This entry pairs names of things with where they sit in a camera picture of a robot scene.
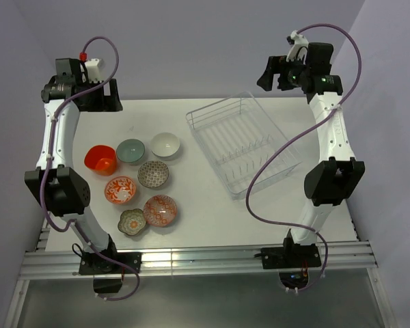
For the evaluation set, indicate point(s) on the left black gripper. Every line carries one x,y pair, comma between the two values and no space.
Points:
106,103

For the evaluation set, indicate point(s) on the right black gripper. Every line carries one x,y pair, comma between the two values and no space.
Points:
279,65

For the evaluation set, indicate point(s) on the grey-green ceramic bowl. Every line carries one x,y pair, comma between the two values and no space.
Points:
130,151

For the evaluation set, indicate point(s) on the orange floral ceramic bowl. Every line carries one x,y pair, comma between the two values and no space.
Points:
120,190

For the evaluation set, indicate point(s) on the brown patterned ceramic bowl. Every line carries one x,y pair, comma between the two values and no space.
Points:
153,174

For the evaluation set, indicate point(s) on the orange geometric blue bowl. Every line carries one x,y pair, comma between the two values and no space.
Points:
160,210

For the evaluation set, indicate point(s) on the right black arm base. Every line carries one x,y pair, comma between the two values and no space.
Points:
290,258

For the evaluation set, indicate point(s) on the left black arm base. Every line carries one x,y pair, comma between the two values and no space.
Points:
108,276

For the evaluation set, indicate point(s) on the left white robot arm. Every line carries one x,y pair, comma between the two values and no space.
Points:
63,194

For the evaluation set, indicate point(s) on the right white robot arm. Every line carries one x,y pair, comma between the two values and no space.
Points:
338,172

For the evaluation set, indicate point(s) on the orange plastic cup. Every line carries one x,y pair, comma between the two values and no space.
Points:
101,159

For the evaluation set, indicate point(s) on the white ceramic bowl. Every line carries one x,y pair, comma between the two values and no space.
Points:
165,144

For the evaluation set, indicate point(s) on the green flower-shaped bowl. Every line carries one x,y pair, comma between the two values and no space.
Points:
132,222

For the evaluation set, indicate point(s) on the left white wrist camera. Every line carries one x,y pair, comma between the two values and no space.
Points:
91,68

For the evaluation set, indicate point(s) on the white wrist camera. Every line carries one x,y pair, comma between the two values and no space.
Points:
295,42
91,68

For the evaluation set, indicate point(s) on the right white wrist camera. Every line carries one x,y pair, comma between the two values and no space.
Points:
295,42

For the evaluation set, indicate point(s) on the white wire dish rack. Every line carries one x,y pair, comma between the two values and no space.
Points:
237,137

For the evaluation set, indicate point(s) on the aluminium frame rail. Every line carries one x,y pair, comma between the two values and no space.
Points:
217,286

